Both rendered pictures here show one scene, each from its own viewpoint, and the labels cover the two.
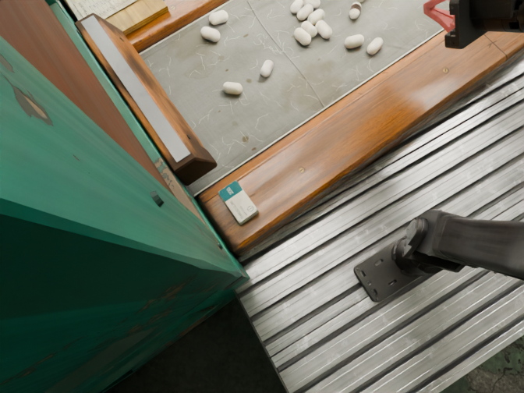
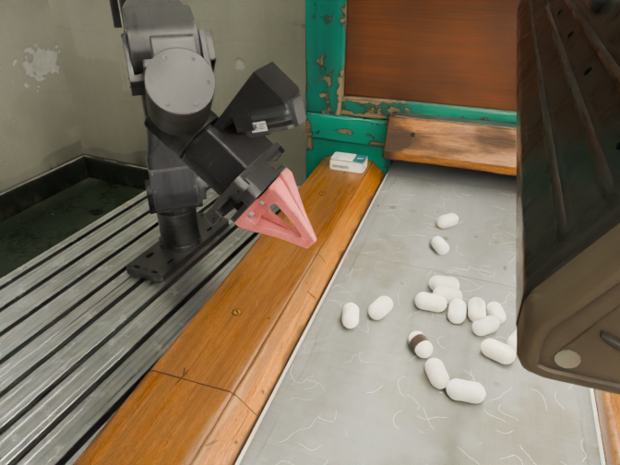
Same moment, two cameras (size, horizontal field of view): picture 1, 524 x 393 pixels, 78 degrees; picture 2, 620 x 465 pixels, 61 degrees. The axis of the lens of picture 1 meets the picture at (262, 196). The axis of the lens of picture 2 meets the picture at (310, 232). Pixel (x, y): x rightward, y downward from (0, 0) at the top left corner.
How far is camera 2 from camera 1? 94 cm
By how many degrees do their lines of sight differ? 71
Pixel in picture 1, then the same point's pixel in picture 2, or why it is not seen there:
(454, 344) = (119, 222)
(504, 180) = (88, 339)
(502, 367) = not seen: outside the picture
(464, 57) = (218, 338)
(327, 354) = not seen: hidden behind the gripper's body
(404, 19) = (342, 381)
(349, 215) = not seen: hidden behind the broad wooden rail
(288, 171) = (331, 189)
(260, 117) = (399, 221)
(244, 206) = (341, 157)
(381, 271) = (203, 225)
